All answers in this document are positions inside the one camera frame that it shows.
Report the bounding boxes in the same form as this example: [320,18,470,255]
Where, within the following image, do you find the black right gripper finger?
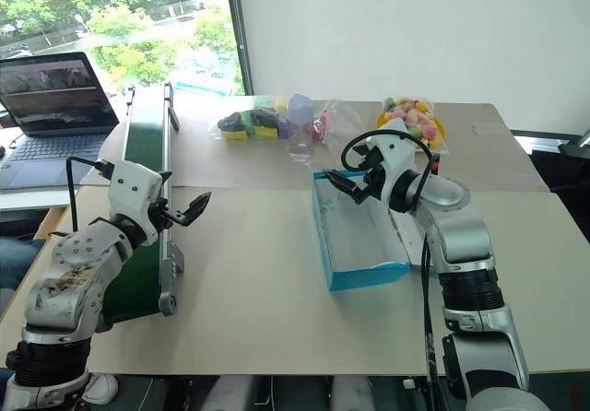
[342,182,371,206]
[322,169,361,194]

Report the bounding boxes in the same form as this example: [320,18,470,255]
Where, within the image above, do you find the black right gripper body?
[352,145,387,203]

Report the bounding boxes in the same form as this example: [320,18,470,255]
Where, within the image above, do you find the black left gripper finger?
[180,192,214,222]
[163,208,192,229]

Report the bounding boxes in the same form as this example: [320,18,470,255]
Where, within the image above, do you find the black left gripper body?
[147,194,185,236]

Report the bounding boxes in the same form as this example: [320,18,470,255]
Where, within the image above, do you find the blue cardboard box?
[309,168,440,293]

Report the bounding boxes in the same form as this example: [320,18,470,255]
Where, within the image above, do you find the green conveyor belt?
[98,80,186,335]

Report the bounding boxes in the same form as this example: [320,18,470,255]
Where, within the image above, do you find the plastic bag of pink items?
[310,99,366,146]

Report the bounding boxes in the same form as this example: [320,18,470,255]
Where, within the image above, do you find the clear bottle with purple cap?
[277,93,315,164]

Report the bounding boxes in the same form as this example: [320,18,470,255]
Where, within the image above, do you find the bag of colourful toy fruit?
[374,96,451,156]

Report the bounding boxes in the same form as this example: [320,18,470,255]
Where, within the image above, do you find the plastic bag of sponges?
[206,96,283,143]

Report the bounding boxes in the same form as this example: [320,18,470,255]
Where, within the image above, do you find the white laptop stand table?
[0,183,82,213]

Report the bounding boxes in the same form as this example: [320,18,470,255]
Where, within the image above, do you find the dark blue laptop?
[0,51,122,192]

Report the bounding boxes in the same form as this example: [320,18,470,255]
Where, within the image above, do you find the person's leg in jeans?
[0,234,48,295]

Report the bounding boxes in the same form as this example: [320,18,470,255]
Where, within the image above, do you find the black furniture with white part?
[509,127,590,194]

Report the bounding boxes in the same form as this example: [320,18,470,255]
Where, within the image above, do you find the white sneaker on floor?
[81,372,120,405]

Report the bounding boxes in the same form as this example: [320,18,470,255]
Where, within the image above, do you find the pale rounded shape under table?
[328,375,375,411]

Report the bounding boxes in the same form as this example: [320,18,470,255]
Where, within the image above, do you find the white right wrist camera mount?
[363,118,419,201]

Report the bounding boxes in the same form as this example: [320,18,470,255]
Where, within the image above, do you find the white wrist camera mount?
[363,118,419,201]
[108,160,165,247]

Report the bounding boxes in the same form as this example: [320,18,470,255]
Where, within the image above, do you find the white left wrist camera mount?
[108,160,165,247]

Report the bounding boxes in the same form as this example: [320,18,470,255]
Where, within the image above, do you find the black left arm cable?
[65,156,114,238]

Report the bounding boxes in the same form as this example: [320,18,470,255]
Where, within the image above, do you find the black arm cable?
[340,129,444,411]
[65,156,114,238]

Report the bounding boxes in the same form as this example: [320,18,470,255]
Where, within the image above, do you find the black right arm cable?
[340,129,444,411]

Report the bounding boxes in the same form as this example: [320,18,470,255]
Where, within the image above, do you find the dark window frame post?
[224,0,255,97]

